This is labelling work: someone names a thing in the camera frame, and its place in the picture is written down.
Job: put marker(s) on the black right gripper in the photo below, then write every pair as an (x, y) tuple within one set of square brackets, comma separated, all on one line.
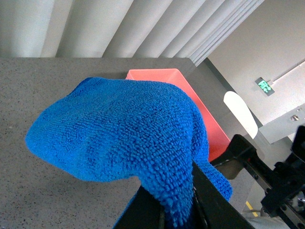
[(284, 186)]

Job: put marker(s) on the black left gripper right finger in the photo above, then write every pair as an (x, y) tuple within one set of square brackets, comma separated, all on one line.
[(210, 209)]

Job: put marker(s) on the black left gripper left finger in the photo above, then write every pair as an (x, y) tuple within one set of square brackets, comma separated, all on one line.
[(142, 212)]

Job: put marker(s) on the blue microfiber cloth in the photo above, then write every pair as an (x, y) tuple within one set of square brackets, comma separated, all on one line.
[(108, 129)]

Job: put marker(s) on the pink plastic tray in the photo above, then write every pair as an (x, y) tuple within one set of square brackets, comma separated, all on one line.
[(218, 140)]

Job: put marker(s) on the white chair back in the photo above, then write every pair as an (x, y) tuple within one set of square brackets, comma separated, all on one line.
[(241, 112)]

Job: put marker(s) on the green exit sign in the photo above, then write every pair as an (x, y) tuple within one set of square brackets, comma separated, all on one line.
[(264, 86)]

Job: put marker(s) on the white pleated curtain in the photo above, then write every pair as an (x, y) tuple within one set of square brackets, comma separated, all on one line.
[(119, 28)]

